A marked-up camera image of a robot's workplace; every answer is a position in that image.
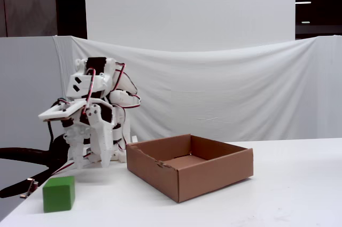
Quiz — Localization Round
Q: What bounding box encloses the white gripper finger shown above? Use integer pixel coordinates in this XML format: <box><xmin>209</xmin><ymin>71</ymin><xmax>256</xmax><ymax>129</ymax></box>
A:
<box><xmin>66</xmin><ymin>128</ymin><xmax>91</xmax><ymax>170</ymax></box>
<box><xmin>86</xmin><ymin>103</ymin><xmax>113</xmax><ymax>169</ymax></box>

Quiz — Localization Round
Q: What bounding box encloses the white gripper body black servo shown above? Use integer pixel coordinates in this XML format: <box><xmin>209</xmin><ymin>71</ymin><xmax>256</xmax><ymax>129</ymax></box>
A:
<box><xmin>62</xmin><ymin>98</ymin><xmax>120</xmax><ymax>144</ymax></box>

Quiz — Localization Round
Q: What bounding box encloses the green cube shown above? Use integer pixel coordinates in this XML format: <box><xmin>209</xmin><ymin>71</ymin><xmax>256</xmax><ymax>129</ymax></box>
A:
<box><xmin>42</xmin><ymin>176</ymin><xmax>76</xmax><ymax>213</ymax></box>

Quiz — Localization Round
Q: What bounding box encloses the brown cardboard box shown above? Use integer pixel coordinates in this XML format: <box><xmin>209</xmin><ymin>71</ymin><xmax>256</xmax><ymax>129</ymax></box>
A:
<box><xmin>126</xmin><ymin>134</ymin><xmax>254</xmax><ymax>203</ymax></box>

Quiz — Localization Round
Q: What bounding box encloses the black table clamp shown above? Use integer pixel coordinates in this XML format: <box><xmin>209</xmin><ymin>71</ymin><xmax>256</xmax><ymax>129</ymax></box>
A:
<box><xmin>0</xmin><ymin>135</ymin><xmax>76</xmax><ymax>199</ymax></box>

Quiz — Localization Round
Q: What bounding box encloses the small metal edge clamp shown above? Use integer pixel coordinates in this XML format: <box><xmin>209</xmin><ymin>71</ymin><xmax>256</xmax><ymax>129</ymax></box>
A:
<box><xmin>20</xmin><ymin>177</ymin><xmax>40</xmax><ymax>199</ymax></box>

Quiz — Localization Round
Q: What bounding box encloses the grey partition panel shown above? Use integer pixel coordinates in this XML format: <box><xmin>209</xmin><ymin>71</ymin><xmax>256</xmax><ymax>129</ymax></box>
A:
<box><xmin>0</xmin><ymin>36</ymin><xmax>65</xmax><ymax>151</ymax></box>

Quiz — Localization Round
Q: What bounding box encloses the white draped cloth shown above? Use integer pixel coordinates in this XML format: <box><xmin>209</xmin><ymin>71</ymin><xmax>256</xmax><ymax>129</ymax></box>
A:
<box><xmin>52</xmin><ymin>35</ymin><xmax>342</xmax><ymax>143</ymax></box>

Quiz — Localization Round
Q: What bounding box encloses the white backdrop board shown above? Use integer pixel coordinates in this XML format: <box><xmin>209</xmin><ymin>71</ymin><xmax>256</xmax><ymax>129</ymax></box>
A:
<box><xmin>83</xmin><ymin>0</ymin><xmax>297</xmax><ymax>53</ymax></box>

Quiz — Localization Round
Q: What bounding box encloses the brown cabinet door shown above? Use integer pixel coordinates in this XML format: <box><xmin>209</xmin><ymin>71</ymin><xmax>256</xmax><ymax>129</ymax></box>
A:
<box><xmin>0</xmin><ymin>0</ymin><xmax>58</xmax><ymax>38</ymax></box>

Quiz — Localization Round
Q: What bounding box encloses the red white power cable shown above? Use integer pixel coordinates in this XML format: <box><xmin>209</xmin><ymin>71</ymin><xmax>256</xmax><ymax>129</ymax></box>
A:
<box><xmin>50</xmin><ymin>153</ymin><xmax>93</xmax><ymax>176</ymax></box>

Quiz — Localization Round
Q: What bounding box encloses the black camera cable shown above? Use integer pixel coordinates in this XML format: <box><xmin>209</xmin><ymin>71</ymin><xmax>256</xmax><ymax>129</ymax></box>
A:
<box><xmin>46</xmin><ymin>98</ymin><xmax>68</xmax><ymax>154</ymax></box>

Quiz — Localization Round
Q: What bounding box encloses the red black servo wire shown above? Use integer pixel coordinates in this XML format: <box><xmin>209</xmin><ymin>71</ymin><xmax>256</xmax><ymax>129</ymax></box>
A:
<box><xmin>81</xmin><ymin>68</ymin><xmax>98</xmax><ymax>115</ymax></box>

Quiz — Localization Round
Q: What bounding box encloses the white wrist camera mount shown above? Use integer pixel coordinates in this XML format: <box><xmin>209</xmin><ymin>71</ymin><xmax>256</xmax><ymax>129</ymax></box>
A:
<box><xmin>38</xmin><ymin>99</ymin><xmax>89</xmax><ymax>123</ymax></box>

